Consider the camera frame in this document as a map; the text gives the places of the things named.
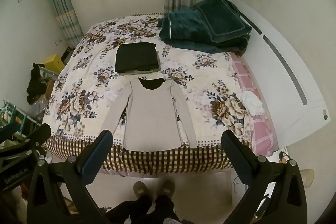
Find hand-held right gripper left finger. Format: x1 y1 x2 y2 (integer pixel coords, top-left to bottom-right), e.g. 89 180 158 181
26 130 116 224

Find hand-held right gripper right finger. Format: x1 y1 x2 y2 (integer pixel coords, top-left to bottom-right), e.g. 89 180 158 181
221 130 308 224

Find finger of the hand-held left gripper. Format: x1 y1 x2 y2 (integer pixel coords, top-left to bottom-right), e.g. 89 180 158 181
0 123 52 159

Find grey long-sleeve shirt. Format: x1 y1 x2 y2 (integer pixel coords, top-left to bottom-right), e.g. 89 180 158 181
101 76 198 153

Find black folded clothes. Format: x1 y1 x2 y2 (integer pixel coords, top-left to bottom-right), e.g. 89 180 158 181
115 42 160 74

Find green storage rack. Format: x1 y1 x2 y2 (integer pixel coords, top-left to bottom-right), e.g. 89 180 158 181
0 100 42 147

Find clear plastic bag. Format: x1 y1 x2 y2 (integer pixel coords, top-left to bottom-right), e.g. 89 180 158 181
28 98 50 122

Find pink plaid bed sheet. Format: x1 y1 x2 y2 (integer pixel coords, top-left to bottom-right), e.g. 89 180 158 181
230 53 277 158

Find black hanging cloth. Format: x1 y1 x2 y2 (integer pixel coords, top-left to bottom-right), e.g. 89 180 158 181
26 63 49 105

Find grey slipper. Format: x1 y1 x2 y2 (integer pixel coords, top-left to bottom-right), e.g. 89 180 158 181
156 179 176 199
133 181 153 200

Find white crumpled cloth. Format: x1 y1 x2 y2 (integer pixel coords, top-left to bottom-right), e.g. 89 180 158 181
238 91 265 116

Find person's left leg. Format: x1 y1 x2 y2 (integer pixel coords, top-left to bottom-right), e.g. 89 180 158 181
110 196 154 224

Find person's leg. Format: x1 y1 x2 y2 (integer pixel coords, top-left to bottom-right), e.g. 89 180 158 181
110 196 154 224
154 195 185 224

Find cream round container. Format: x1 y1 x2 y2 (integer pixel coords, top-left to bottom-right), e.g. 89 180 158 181
299 168 315 187

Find yellow box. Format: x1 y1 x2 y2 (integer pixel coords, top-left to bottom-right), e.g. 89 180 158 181
43 54 66 73

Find floral bedspread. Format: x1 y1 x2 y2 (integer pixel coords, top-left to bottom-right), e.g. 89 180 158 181
43 13 253 178

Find person's right leg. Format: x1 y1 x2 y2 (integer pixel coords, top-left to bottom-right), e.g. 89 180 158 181
154 195 185 224

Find white headboard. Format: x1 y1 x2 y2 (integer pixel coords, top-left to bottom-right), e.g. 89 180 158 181
228 0 332 147

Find grey folded cloth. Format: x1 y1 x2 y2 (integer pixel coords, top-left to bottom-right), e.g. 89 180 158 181
121 65 161 76

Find dark green pillow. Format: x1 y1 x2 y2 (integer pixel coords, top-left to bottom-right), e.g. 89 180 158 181
194 0 253 44

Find dark green blanket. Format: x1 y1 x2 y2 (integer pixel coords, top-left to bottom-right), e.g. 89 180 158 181
159 10 250 54

